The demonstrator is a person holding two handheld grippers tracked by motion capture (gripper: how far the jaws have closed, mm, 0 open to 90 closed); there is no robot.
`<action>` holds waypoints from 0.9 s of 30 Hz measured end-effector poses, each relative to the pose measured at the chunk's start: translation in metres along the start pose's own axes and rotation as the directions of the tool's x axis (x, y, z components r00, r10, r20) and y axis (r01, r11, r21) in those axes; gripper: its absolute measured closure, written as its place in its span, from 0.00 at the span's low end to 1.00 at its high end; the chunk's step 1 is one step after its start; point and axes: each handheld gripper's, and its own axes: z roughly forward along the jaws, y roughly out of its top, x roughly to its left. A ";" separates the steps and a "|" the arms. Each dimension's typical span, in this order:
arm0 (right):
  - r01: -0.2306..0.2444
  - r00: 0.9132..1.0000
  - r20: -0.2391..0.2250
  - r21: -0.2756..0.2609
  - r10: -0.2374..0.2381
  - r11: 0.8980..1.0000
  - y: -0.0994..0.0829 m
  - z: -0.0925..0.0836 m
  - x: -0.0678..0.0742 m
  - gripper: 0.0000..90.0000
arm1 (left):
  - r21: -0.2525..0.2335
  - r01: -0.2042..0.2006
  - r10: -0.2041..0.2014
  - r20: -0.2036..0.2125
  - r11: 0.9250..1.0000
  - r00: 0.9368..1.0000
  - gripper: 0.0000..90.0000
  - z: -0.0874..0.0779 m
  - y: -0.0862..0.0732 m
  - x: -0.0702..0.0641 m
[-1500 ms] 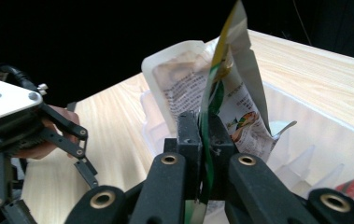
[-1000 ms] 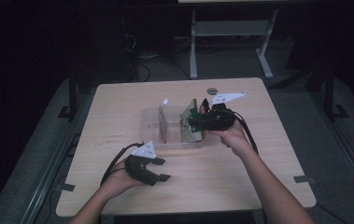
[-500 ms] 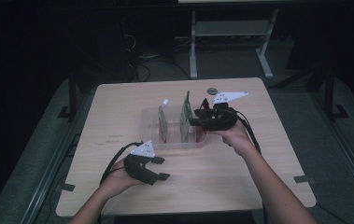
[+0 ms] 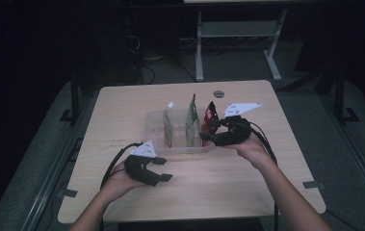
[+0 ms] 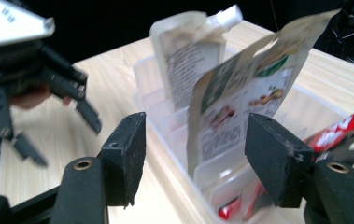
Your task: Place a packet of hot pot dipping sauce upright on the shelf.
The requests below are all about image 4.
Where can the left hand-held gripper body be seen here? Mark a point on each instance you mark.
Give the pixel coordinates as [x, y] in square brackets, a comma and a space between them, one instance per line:
[136, 171]

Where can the white metal desk frame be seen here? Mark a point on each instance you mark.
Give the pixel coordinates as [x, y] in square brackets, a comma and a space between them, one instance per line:
[234, 29]

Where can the green and white packet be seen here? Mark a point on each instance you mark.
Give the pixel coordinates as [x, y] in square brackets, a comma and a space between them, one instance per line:
[192, 122]

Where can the person's left hand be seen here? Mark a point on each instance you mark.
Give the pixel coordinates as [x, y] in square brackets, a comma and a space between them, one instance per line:
[119, 184]

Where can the person's right hand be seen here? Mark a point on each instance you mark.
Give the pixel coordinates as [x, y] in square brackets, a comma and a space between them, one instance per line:
[254, 151]

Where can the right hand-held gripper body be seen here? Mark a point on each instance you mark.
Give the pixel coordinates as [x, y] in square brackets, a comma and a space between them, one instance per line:
[234, 131]

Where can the black metal stand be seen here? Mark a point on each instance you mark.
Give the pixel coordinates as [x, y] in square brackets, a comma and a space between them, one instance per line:
[340, 96]
[74, 96]

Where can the grey round table grommet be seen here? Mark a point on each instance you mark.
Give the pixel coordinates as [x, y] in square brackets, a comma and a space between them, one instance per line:
[218, 94]

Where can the clear plastic container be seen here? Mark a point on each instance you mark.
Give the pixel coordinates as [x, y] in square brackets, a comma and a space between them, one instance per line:
[178, 142]

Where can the white spouted sauce pouch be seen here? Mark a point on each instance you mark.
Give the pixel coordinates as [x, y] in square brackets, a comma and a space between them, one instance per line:
[168, 128]

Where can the red snack packet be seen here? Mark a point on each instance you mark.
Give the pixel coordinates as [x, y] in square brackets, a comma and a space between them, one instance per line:
[209, 114]

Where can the grey tape strip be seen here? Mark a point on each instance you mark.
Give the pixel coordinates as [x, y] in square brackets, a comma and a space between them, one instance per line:
[314, 185]
[67, 193]

